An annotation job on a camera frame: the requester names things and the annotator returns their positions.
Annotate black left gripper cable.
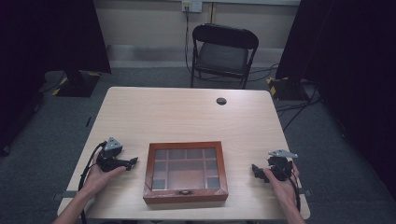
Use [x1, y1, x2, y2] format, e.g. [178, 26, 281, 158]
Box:
[77, 141, 108, 224]

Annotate person's right hand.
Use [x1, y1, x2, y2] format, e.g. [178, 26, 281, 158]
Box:
[262, 162, 301, 204]

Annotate black folding chair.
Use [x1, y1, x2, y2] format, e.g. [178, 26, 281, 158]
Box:
[190, 22, 260, 91]

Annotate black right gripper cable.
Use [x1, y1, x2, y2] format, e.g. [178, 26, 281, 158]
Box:
[288, 173, 303, 213]

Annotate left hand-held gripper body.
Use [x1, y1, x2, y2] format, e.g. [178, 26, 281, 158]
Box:
[95, 136, 129, 173]

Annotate wooden glass-lid box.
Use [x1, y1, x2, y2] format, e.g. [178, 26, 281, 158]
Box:
[142, 141, 230, 205]

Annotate black stand base striped tape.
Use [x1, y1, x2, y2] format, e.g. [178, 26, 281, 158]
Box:
[50, 70, 103, 98]
[265, 76, 310, 102]

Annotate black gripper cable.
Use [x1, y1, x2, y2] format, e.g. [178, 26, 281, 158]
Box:
[288, 173, 303, 213]
[77, 141, 108, 224]

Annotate black floor cables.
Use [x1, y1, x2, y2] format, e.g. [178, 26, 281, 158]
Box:
[275, 88, 322, 133]

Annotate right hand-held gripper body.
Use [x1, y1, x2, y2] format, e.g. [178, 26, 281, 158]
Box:
[266, 148, 299, 182]

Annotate person's left hand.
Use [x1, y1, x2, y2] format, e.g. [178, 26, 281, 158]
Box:
[79, 150, 127, 200]

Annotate white wall socket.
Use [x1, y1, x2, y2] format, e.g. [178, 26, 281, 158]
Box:
[181, 0, 204, 14]

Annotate black wall socket cable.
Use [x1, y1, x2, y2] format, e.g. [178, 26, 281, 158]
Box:
[184, 8, 193, 76]

